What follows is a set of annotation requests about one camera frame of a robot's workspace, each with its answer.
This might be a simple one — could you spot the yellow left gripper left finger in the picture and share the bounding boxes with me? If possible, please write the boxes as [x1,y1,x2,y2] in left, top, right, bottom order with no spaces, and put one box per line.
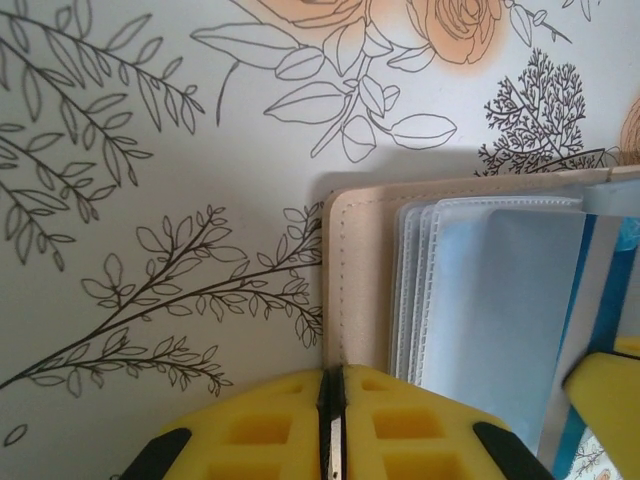
[117,368,332,480]

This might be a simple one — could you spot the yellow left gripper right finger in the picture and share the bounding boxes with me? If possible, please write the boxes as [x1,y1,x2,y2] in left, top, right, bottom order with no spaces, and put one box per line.
[333,363,557,480]

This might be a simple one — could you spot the blue credit card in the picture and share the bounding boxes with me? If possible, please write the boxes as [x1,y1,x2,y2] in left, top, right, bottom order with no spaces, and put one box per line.
[539,212,640,480]

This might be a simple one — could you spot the beige card holder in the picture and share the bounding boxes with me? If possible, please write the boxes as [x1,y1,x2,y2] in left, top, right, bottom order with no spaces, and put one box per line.
[322,163,640,480]

